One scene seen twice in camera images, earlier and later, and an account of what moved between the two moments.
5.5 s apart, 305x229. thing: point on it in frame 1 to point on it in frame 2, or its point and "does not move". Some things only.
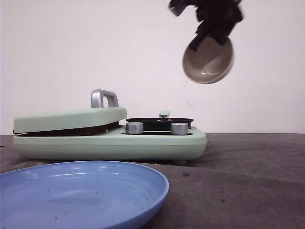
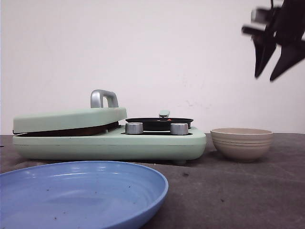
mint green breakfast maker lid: [104, 114] does not move
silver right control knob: [179, 128] does not move
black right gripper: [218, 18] to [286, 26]
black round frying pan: [162, 123] does not move
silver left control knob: [134, 128] does not move
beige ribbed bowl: [211, 62] to [241, 145]
